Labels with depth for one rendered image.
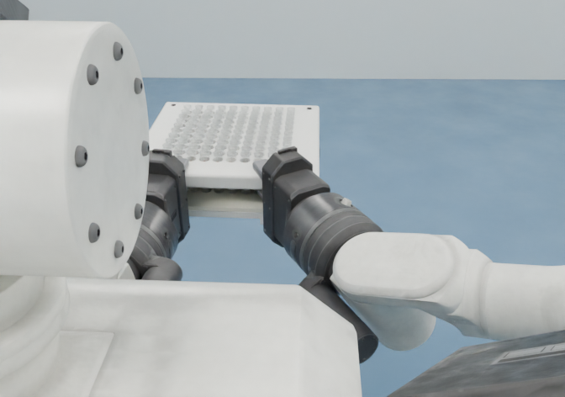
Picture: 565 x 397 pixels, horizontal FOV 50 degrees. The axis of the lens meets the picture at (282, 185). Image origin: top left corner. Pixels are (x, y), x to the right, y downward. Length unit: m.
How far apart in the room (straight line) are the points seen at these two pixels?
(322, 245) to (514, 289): 0.18
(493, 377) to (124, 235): 0.12
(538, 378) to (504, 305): 0.33
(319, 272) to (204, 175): 0.22
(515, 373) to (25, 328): 0.15
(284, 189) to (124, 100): 0.50
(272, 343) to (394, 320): 0.36
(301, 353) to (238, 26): 3.87
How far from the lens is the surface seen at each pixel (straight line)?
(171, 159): 0.69
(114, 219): 0.16
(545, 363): 0.21
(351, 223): 0.60
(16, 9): 0.19
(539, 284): 0.52
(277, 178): 0.67
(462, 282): 0.52
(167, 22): 4.11
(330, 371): 0.22
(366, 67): 4.15
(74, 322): 0.24
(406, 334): 0.60
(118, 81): 0.17
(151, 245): 0.61
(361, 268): 0.54
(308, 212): 0.62
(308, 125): 0.88
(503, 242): 2.57
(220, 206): 0.77
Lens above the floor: 1.39
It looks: 30 degrees down
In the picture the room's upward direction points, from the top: straight up
